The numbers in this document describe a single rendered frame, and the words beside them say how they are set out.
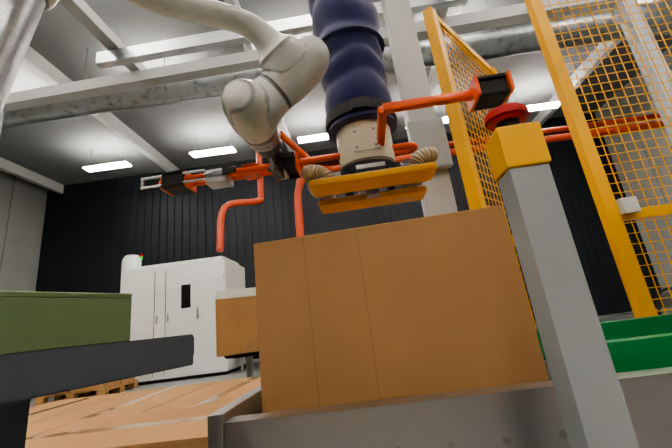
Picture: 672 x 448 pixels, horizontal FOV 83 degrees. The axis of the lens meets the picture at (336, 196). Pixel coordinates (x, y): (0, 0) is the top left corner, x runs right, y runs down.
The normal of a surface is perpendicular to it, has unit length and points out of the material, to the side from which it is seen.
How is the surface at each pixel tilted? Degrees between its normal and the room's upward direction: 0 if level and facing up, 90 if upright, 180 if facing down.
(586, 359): 90
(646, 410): 90
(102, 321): 90
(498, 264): 90
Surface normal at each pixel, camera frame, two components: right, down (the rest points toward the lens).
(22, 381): 0.91, -0.23
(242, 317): 0.21, -0.33
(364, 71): 0.16, -0.57
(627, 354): -0.11, -0.30
